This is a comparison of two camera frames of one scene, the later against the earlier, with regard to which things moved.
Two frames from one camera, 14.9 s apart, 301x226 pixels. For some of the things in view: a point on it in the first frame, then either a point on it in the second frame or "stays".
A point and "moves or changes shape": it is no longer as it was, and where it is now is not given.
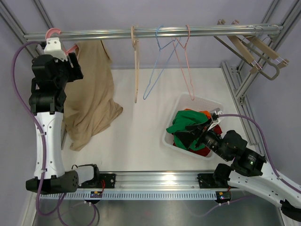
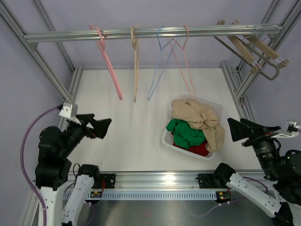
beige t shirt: x=89 y=100 to x=200 y=117
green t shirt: x=186 y=118 moves or changes shape
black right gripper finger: x=188 y=138 to x=238 y=131
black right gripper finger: x=200 y=127 to x=257 y=128
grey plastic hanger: x=266 y=60 stays
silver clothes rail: x=45 y=36 stays
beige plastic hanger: x=136 y=44 stays
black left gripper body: x=72 y=73 to x=76 y=132
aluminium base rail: x=139 y=181 stays
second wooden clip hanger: x=266 y=49 stays
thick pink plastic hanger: x=48 y=36 to x=100 y=41
